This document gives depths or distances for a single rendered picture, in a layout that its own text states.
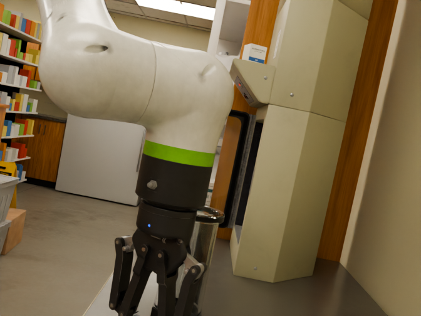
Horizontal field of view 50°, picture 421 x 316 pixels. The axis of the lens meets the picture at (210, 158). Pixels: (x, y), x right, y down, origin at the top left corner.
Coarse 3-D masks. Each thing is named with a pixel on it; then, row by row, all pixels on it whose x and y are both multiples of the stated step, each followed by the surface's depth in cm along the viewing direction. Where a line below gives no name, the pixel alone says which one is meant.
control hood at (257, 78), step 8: (232, 64) 123; (240, 64) 118; (248, 64) 118; (256, 64) 118; (264, 64) 118; (232, 72) 134; (240, 72) 118; (248, 72) 118; (256, 72) 118; (264, 72) 118; (272, 72) 118; (248, 80) 118; (256, 80) 118; (264, 80) 118; (272, 80) 118; (248, 88) 123; (256, 88) 118; (264, 88) 118; (256, 96) 118; (264, 96) 118; (256, 104) 130; (264, 104) 123
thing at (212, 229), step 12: (204, 216) 81; (216, 216) 82; (204, 228) 82; (216, 228) 84; (192, 240) 82; (204, 240) 82; (192, 252) 82; (204, 252) 83; (180, 276) 82; (204, 276) 84; (204, 288) 85; (156, 300) 86; (192, 312) 84
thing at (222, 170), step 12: (228, 120) 150; (240, 120) 150; (228, 132) 151; (228, 144) 151; (216, 156) 152; (228, 156) 151; (216, 168) 152; (228, 168) 151; (216, 180) 152; (228, 180) 151; (216, 192) 152; (216, 204) 152
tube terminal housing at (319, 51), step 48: (288, 0) 120; (336, 0) 117; (288, 48) 117; (336, 48) 121; (288, 96) 118; (336, 96) 126; (288, 144) 119; (336, 144) 131; (288, 192) 120; (240, 240) 122; (288, 240) 123
